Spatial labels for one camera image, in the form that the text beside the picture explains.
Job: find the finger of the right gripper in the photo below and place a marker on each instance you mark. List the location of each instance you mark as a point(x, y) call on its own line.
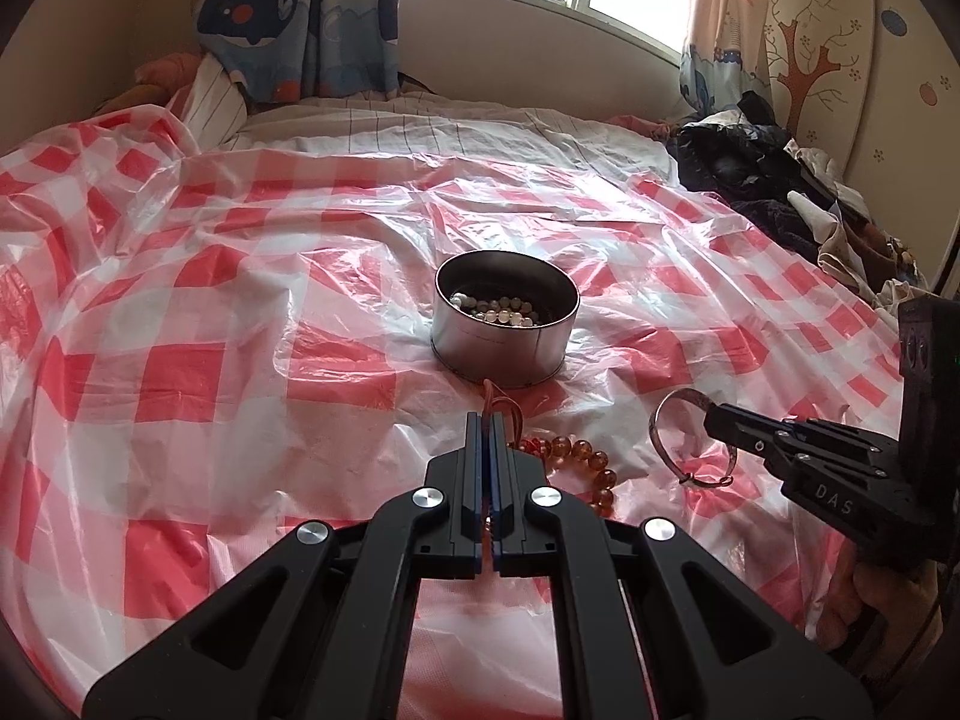
point(773, 442)

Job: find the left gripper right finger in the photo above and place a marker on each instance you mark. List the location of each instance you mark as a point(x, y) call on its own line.
point(648, 624)

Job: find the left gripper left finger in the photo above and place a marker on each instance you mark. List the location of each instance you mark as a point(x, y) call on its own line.
point(319, 626)

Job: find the thin silver wire bangle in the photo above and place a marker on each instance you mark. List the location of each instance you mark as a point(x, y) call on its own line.
point(671, 431)

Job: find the person's right hand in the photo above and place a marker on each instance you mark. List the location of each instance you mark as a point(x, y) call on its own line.
point(856, 585)

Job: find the round metal tin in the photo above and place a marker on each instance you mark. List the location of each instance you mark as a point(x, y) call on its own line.
point(502, 316)

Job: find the pile of dark clothes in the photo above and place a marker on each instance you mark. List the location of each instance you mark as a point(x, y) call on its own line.
point(794, 195)

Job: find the red white checkered plastic sheet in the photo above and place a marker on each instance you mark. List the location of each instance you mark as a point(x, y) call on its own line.
point(200, 349)

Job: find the beige striped bed sheet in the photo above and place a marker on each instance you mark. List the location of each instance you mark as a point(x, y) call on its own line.
point(423, 123)

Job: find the tree decorated wardrobe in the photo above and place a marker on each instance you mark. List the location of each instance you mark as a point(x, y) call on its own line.
point(873, 83)

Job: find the pink right curtain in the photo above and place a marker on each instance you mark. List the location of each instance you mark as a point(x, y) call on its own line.
point(724, 54)

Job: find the striped pillow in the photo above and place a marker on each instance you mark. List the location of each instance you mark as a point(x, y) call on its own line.
point(212, 107)

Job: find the pink stuffed cloth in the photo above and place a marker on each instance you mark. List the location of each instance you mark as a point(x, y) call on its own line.
point(164, 82)

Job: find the whale print curtain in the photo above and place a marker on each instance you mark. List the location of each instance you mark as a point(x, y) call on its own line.
point(282, 51)

